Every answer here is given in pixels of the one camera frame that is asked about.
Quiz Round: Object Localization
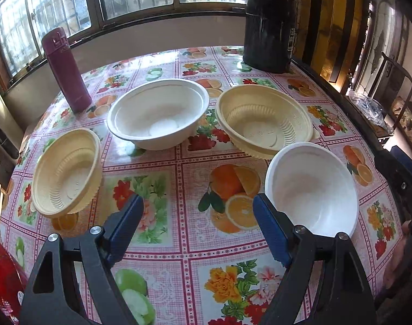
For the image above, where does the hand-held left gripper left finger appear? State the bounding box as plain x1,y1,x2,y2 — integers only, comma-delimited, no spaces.
19,194,145,325

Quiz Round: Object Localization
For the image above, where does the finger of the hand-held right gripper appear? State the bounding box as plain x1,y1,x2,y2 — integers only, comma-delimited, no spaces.
374,149,412,224

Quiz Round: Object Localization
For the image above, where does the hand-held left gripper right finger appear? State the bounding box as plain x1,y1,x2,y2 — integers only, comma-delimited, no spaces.
253,193,378,325

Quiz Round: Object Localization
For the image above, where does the white foam bowl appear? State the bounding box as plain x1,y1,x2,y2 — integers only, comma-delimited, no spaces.
107,79,210,151
264,142,360,238

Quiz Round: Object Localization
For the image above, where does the cream ribbed plastic bowl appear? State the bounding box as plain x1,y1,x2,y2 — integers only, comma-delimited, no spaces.
33,128,102,219
215,84,320,160

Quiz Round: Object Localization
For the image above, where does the red gold-rimmed plate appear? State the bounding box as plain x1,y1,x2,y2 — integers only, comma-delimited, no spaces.
0,244,28,322

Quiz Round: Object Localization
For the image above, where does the person's right hand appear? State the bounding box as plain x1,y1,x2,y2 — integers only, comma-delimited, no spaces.
384,222,412,298

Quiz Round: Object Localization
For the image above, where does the fruit and flower print tablecloth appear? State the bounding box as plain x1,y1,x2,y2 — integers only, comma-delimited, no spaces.
0,45,412,325

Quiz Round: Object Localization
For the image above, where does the clear plastic bag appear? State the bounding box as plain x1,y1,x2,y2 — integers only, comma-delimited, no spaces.
348,90,394,136

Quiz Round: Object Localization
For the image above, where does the dark wooden chair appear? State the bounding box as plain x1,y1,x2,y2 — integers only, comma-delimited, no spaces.
372,52,412,143

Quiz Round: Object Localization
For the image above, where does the glass panel door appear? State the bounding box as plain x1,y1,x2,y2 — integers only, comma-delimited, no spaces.
358,0,408,92

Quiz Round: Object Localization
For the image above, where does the white standing air conditioner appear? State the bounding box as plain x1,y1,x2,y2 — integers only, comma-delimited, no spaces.
0,74,22,181

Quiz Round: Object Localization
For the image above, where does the maroon thermos bottle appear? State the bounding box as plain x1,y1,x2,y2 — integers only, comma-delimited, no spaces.
41,27,92,113

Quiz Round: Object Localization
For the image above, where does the black cylindrical container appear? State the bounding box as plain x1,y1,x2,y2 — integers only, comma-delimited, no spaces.
243,0,300,74

